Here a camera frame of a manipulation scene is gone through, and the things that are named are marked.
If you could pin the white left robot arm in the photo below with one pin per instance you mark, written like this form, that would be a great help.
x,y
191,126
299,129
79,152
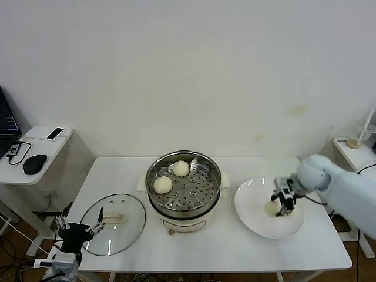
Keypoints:
x,y
64,265

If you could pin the black computer mouse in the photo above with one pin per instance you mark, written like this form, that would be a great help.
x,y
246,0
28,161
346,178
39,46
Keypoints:
x,y
34,164

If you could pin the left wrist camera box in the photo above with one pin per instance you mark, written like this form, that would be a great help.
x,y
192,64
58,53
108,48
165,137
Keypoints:
x,y
43,263

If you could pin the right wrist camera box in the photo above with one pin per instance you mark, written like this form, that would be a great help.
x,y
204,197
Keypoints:
x,y
286,194

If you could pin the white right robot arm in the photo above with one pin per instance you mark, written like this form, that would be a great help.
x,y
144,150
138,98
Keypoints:
x,y
343,188

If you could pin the white round plate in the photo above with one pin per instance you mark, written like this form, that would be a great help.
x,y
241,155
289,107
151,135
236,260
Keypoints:
x,y
252,199

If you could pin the black laptop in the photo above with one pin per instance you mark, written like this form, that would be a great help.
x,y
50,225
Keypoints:
x,y
7,123

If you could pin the stainless steel steamer basket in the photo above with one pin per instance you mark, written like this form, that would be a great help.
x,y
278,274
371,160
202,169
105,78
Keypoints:
x,y
199,194

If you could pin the clear plastic cup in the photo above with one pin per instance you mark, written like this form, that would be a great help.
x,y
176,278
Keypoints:
x,y
357,139

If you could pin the white drinking straw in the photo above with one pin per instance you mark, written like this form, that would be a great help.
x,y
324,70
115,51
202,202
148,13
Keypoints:
x,y
368,120

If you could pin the flat white box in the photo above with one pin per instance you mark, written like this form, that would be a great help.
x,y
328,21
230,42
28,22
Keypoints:
x,y
36,133

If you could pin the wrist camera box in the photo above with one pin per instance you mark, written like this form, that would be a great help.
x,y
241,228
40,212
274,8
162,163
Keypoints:
x,y
286,194
43,263

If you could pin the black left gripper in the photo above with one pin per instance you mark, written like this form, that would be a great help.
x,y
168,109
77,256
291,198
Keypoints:
x,y
73,235

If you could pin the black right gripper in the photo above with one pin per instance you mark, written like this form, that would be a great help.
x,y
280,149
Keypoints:
x,y
285,183

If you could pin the small black and white device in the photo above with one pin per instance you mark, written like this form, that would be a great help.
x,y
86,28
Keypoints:
x,y
55,133

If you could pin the cream electric cooker base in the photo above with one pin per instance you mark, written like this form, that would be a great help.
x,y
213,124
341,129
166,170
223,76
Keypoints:
x,y
188,223

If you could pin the white wall outlet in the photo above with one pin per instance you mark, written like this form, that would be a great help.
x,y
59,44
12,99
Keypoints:
x,y
50,194

